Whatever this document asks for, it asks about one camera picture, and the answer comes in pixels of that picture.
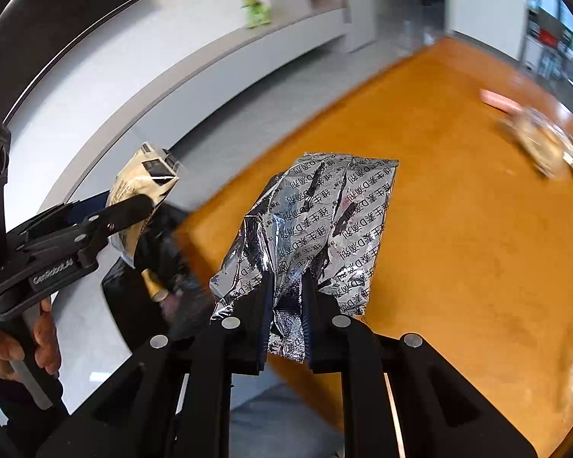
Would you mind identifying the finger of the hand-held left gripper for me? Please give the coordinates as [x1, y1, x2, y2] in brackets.
[75, 194, 155, 269]

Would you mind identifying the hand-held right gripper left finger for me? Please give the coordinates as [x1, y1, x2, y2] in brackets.
[36, 273, 274, 458]

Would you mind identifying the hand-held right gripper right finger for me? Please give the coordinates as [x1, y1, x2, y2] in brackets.
[301, 273, 539, 458]

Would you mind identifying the beige snack packet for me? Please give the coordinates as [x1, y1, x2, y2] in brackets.
[106, 142, 180, 269]

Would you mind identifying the bin with black liner bag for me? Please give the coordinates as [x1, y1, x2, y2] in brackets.
[100, 204, 220, 347]

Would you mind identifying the silver foil packet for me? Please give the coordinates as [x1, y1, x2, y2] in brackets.
[209, 152, 401, 366]

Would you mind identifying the pink snack wrapper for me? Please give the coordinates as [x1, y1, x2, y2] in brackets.
[479, 88, 522, 111]

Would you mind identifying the person's left forearm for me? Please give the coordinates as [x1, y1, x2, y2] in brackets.
[0, 365, 71, 458]

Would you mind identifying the person's left hand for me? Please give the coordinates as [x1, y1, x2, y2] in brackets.
[0, 297, 61, 383]

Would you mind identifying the yellow wrapper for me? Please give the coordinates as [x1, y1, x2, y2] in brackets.
[140, 267, 173, 304]

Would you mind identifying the white low cabinet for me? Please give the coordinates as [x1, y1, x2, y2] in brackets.
[5, 7, 352, 230]

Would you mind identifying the orange wooden table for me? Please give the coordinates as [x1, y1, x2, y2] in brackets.
[174, 38, 573, 458]

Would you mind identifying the black television screen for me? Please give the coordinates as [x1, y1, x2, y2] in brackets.
[0, 0, 150, 122]

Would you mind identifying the green dinosaur toy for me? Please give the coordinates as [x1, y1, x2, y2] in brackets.
[235, 0, 273, 29]

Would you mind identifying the clear plastic wrapper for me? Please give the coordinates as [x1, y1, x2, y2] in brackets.
[500, 107, 573, 183]

